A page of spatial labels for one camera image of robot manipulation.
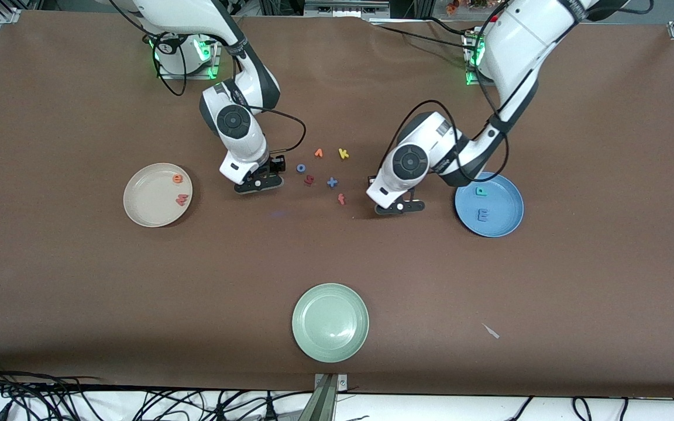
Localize blue round plate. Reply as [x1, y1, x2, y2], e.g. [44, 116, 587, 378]
[454, 171, 525, 238]

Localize beige round plate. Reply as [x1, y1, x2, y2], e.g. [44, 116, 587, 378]
[123, 163, 194, 228]

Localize green round plate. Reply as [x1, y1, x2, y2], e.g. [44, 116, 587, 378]
[291, 283, 370, 364]

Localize dark metal rack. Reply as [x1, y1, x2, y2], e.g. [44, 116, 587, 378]
[258, 0, 304, 17]

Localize brown table cover sheet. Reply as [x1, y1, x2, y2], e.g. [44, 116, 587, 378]
[0, 11, 674, 399]

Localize orange background objects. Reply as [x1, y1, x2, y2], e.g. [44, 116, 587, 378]
[445, 0, 493, 15]

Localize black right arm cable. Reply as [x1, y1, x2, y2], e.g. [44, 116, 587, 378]
[157, 32, 307, 156]

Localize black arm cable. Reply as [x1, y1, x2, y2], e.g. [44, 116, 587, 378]
[394, 15, 510, 188]
[157, 32, 307, 156]

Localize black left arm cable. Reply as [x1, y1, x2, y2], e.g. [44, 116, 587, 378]
[394, 15, 510, 188]

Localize thin black base cable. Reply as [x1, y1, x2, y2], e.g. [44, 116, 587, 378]
[425, 15, 478, 37]
[372, 23, 478, 50]

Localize grey metal frame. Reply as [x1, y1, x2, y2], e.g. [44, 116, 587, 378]
[304, 0, 391, 20]

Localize metal bracket with profile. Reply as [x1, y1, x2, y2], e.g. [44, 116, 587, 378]
[297, 373, 349, 421]

